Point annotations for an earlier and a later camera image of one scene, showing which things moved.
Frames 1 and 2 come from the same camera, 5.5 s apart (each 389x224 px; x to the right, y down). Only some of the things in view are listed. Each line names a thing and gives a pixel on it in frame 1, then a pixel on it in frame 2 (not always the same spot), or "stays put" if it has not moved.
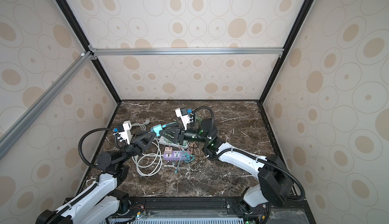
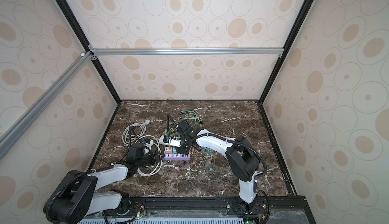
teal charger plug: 156,129 -> 174,151
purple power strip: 178,155 stays put
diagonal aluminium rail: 13,133 stays put
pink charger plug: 168,150 stays put
